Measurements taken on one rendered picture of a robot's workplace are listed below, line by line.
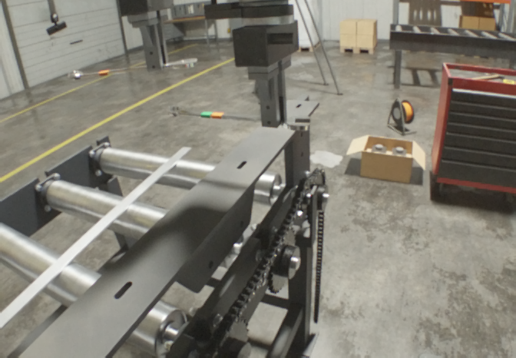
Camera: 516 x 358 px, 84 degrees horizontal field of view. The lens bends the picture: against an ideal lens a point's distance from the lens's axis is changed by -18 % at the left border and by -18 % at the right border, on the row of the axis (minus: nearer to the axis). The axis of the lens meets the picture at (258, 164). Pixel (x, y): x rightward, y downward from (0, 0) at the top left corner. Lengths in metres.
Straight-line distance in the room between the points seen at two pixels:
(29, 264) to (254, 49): 0.83
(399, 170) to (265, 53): 2.46
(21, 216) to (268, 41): 1.20
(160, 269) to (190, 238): 0.07
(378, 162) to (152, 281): 2.51
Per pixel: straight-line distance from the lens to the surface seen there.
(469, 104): 2.41
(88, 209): 1.18
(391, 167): 2.82
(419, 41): 5.33
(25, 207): 1.43
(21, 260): 1.06
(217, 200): 0.54
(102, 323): 0.41
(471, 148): 2.54
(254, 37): 0.44
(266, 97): 0.49
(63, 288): 0.90
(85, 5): 11.86
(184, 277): 0.58
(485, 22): 9.39
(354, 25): 8.32
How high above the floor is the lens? 1.46
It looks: 28 degrees down
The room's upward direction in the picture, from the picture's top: 5 degrees counter-clockwise
